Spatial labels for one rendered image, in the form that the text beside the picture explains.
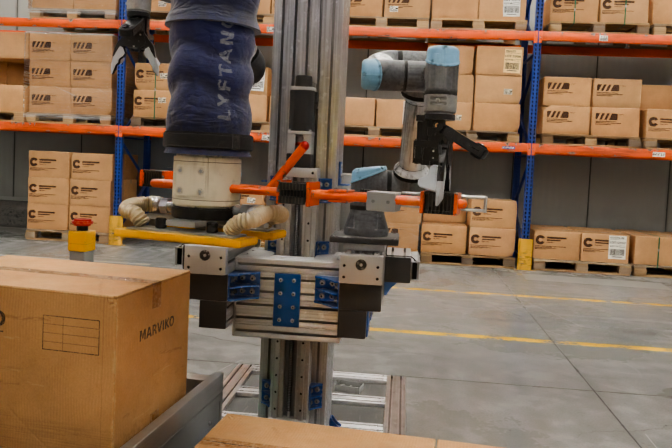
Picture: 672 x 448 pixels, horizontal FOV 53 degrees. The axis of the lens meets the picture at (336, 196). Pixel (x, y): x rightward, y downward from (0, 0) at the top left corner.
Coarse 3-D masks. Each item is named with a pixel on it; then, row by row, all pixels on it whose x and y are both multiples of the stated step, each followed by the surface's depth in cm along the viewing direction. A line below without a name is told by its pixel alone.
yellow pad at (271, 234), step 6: (186, 228) 181; (192, 228) 181; (222, 228) 178; (252, 228) 178; (258, 228) 178; (270, 228) 180; (276, 228) 182; (252, 234) 175; (258, 234) 175; (264, 234) 174; (270, 234) 174; (276, 234) 176; (282, 234) 180
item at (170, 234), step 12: (120, 228) 166; (132, 228) 166; (144, 228) 165; (156, 228) 166; (168, 228) 167; (180, 228) 169; (216, 228) 162; (168, 240) 161; (180, 240) 160; (192, 240) 159; (204, 240) 158; (216, 240) 157; (228, 240) 157; (240, 240) 156; (252, 240) 162
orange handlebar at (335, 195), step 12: (156, 180) 175; (168, 180) 174; (240, 192) 168; (252, 192) 167; (264, 192) 166; (312, 192) 162; (324, 192) 162; (336, 192) 161; (348, 192) 160; (360, 192) 164; (396, 204) 157; (408, 204) 156
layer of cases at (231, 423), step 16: (224, 416) 193; (240, 416) 193; (224, 432) 182; (240, 432) 182; (256, 432) 183; (272, 432) 183; (288, 432) 184; (304, 432) 184; (320, 432) 185; (336, 432) 185; (352, 432) 186; (368, 432) 186
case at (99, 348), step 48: (0, 288) 163; (48, 288) 161; (96, 288) 164; (144, 288) 169; (0, 336) 164; (48, 336) 161; (96, 336) 158; (144, 336) 170; (0, 384) 164; (48, 384) 161; (96, 384) 159; (144, 384) 172; (0, 432) 165; (48, 432) 162; (96, 432) 159
